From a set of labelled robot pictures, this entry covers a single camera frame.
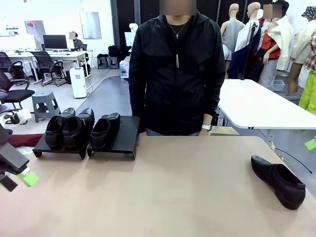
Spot black leather strap shoe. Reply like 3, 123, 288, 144
90, 112, 121, 152
251, 155, 306, 210

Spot black smooth leather shoe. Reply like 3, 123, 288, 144
45, 108, 76, 151

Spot black perforated buckle shoe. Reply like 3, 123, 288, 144
62, 108, 96, 150

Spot person's right forearm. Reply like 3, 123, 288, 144
128, 81, 149, 135

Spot person's left forearm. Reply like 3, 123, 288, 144
201, 81, 221, 126

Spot dark grey shoe stand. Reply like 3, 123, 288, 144
32, 116, 87, 160
86, 116, 141, 160

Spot clear bubble wrap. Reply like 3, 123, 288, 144
14, 146, 35, 155

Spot maroon cloth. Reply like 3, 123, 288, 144
6, 133, 44, 149

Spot mannequin plaid shirt neon trousers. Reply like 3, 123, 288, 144
298, 31, 316, 115

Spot grey fuzzy slippers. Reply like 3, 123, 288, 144
286, 92, 301, 102

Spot white bag with black headset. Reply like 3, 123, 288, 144
0, 107, 32, 125

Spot white folding table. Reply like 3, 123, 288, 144
217, 79, 316, 149

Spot black office chair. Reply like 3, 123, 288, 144
0, 70, 36, 111
32, 50, 67, 87
8, 60, 30, 86
0, 51, 11, 73

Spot tan cardboard box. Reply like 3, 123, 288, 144
208, 125, 240, 136

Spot mannequin beige jacket bucket hat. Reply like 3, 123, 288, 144
287, 6, 316, 96

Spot white air purifier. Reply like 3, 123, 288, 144
69, 67, 88, 99

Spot mannequin red top cream jacket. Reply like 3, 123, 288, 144
258, 0, 295, 86

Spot black tripod pole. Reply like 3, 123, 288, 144
240, 21, 259, 81

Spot mannequin in white navy jacket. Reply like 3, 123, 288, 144
227, 1, 262, 79

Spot white office desk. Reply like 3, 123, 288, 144
0, 50, 86, 82

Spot mannequin in grey tank top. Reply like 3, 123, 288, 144
220, 2, 246, 61

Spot black computer monitor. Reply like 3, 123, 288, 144
42, 34, 68, 50

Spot seated office worker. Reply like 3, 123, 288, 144
69, 31, 85, 52

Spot lit computer tower case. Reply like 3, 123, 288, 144
119, 60, 130, 79

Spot black backpack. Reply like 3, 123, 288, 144
108, 44, 121, 58

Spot person in black jacket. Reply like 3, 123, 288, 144
128, 12, 227, 136

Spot white figure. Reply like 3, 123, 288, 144
124, 23, 139, 47

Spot thin black cable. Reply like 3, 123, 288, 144
275, 147, 311, 173

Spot wall poster with red sign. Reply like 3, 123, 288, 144
24, 20, 46, 35

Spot grey wall panel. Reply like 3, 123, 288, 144
79, 11, 102, 40

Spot silver cross necklace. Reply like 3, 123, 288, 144
169, 18, 190, 40

